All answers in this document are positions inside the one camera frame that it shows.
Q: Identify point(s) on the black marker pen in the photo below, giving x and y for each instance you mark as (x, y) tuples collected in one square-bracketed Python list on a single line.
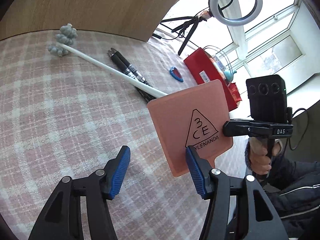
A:
[(125, 70), (139, 76)]

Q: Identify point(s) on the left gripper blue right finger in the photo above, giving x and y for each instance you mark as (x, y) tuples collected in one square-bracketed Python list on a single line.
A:
[(199, 169)]

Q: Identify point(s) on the teal cap bottle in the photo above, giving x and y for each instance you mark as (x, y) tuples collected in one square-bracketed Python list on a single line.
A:
[(229, 75)]

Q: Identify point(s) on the red fabric pouch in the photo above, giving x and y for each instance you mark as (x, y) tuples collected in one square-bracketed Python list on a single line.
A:
[(233, 97)]

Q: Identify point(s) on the black jacket sleeve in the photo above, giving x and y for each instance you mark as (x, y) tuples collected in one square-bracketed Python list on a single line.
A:
[(297, 198)]

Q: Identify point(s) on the black tripod stand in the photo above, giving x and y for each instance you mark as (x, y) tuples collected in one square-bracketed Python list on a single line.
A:
[(186, 29)]

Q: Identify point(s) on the pink 3CE hand mirror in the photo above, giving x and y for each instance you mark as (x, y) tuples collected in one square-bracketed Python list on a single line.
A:
[(191, 117)]

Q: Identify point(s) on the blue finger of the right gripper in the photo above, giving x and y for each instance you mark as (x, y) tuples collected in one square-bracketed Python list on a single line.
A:
[(239, 127)]

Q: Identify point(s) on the checkered pink tablecloth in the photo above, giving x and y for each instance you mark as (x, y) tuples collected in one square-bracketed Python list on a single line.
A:
[(62, 116)]

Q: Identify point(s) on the blue heart-shaped mirror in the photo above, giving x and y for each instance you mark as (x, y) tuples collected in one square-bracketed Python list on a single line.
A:
[(174, 72)]

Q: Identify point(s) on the red cardboard box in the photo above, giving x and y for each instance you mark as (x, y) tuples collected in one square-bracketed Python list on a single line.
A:
[(202, 68)]

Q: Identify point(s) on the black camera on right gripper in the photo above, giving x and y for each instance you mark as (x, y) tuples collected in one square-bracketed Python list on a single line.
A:
[(267, 99)]

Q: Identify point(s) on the wooden board panel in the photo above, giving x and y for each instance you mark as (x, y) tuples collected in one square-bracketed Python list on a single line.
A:
[(131, 18)]

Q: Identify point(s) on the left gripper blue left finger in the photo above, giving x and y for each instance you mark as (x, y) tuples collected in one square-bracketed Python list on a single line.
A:
[(117, 169)]

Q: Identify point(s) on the right hand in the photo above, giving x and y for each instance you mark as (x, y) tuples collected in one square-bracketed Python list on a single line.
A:
[(259, 162)]

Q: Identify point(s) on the black inline cable switch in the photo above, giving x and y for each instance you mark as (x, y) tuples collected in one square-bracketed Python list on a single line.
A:
[(156, 36)]

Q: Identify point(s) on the white ring light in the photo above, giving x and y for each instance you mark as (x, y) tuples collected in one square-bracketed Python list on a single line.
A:
[(230, 14)]

